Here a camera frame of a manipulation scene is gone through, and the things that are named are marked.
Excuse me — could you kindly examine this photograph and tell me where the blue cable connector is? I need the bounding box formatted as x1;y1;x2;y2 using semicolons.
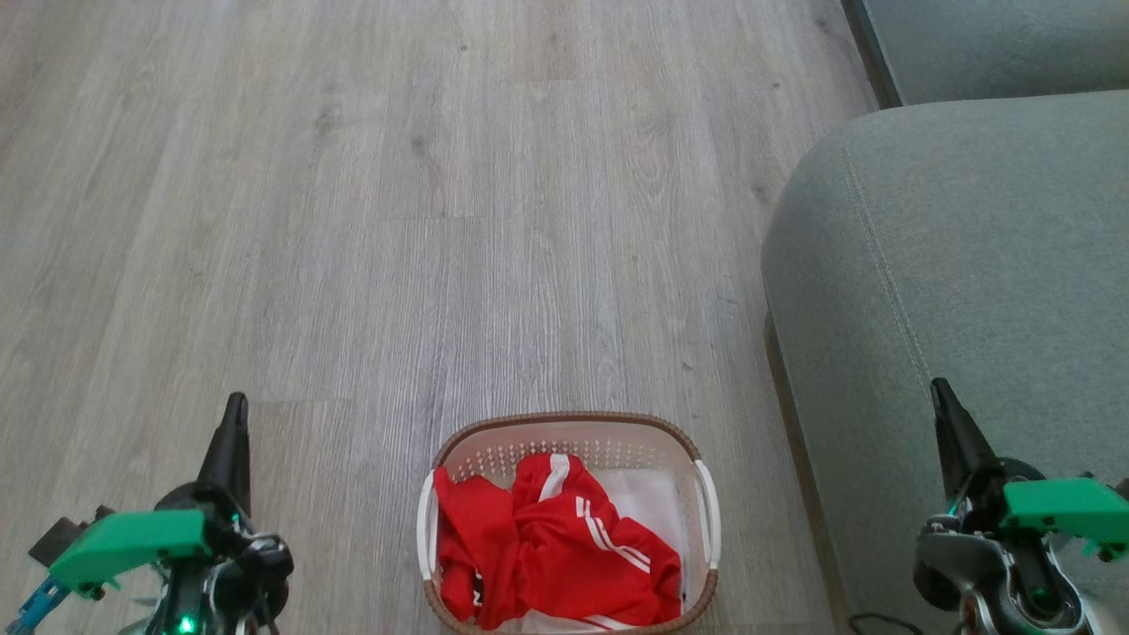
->
4;578;73;635

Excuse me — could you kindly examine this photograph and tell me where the red garment with white stripes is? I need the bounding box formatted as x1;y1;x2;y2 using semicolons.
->
431;452;684;631

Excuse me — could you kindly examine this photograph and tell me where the white laundry basket brown rim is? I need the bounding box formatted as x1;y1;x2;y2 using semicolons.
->
416;411;722;635

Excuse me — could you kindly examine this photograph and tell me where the grey-green sofa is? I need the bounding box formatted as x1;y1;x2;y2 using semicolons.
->
760;88;1129;635

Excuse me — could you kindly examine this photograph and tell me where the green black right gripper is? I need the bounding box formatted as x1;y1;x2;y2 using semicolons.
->
930;377;1129;563

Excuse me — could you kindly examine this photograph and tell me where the grey green sofa section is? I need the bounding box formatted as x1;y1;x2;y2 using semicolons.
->
841;0;1129;109

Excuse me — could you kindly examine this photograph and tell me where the thin black cable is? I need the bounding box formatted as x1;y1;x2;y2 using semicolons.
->
847;611;927;635

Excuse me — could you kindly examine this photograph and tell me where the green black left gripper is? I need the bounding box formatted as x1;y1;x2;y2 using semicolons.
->
49;392;295;635

